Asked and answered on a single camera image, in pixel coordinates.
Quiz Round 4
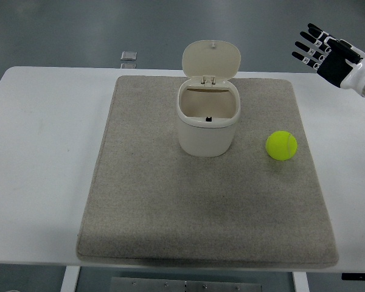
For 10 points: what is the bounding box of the grey metal plate with screws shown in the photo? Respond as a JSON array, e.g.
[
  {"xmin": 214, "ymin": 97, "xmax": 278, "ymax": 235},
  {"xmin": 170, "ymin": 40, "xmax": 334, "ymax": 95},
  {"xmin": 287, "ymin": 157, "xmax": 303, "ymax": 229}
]
[{"xmin": 109, "ymin": 276, "xmax": 264, "ymax": 292}]

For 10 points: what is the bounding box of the cream plastic bin with lid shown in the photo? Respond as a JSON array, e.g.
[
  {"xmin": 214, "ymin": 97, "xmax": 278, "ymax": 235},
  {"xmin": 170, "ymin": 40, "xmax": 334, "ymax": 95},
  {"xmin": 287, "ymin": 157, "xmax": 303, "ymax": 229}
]
[{"xmin": 175, "ymin": 39, "xmax": 242, "ymax": 158}]

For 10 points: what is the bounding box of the yellow-green tennis ball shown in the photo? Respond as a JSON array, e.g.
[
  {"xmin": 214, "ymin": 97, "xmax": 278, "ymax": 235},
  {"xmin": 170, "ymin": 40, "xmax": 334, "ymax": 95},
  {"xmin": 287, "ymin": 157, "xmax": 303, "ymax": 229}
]
[{"xmin": 265, "ymin": 130, "xmax": 298, "ymax": 161}]

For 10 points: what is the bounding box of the beige felt mat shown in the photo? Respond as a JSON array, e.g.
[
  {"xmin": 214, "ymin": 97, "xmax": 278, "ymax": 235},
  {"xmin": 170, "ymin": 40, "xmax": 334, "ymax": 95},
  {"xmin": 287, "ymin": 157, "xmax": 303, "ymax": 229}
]
[{"xmin": 75, "ymin": 75, "xmax": 339, "ymax": 268}]

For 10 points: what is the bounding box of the white table leg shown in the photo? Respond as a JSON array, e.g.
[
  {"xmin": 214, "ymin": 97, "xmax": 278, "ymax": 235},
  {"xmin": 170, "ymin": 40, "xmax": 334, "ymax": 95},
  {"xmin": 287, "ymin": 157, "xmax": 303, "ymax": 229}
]
[
  {"xmin": 293, "ymin": 271, "xmax": 308, "ymax": 292},
  {"xmin": 60, "ymin": 266, "xmax": 80, "ymax": 292}
]

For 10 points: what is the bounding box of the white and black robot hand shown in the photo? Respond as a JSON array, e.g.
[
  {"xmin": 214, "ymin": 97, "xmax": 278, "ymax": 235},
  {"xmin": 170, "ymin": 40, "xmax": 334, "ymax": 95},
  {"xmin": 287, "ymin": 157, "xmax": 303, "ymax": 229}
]
[{"xmin": 291, "ymin": 23, "xmax": 365, "ymax": 91}]

